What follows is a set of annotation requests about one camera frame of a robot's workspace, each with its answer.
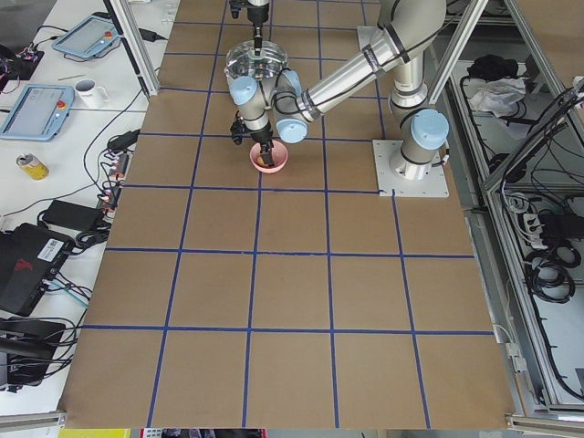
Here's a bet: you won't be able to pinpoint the near teach pendant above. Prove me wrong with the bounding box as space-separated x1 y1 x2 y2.
1 84 76 141

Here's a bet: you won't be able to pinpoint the far teach pendant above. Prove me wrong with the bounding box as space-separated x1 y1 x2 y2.
51 15 120 60

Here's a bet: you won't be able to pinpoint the black laptop dock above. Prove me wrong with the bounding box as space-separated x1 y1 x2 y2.
1 318 66 392

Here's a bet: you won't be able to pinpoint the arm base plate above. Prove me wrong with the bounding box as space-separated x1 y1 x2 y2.
357 26 398 65
372 140 449 198

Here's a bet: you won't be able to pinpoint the aluminium frame post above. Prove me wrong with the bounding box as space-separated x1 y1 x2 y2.
103 0 160 99

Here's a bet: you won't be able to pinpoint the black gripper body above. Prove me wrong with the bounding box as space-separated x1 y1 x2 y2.
249 127 273 145
247 5 266 27

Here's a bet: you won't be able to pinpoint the power strip with plugs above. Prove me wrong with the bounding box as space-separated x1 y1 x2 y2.
97 152 130 214

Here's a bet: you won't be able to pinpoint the white crumpled cloth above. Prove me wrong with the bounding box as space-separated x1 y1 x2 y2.
469 78 527 118

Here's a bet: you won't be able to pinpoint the white mug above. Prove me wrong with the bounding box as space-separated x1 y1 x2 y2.
74 78 110 109

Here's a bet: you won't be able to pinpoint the teach pendant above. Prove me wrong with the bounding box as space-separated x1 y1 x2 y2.
1 84 76 141
51 15 120 60

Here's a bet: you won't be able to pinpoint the glass pot lid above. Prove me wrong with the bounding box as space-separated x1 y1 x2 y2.
225 40 288 66

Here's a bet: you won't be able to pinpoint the pink bowl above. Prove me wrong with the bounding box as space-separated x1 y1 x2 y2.
249 141 288 173

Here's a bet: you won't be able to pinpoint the black red computer box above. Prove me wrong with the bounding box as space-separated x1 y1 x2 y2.
1 223 74 317

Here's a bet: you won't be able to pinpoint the yellow drink can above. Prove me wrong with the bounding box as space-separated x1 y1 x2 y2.
16 153 49 181

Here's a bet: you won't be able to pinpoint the pale green electric pot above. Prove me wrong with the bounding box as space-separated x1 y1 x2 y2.
224 64 290 104

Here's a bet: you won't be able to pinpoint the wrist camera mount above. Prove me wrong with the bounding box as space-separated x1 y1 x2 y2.
229 0 247 19
230 110 249 145

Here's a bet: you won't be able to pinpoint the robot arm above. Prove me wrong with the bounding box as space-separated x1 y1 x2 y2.
247 0 270 57
224 1 447 169

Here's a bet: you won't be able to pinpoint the black power adapter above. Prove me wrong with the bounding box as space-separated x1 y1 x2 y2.
36 200 104 231

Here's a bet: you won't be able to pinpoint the black cloth bundle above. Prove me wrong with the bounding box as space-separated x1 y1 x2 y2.
467 55 518 81

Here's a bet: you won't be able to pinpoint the coiled black cables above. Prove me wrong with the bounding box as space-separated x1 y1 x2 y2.
524 245 577 303

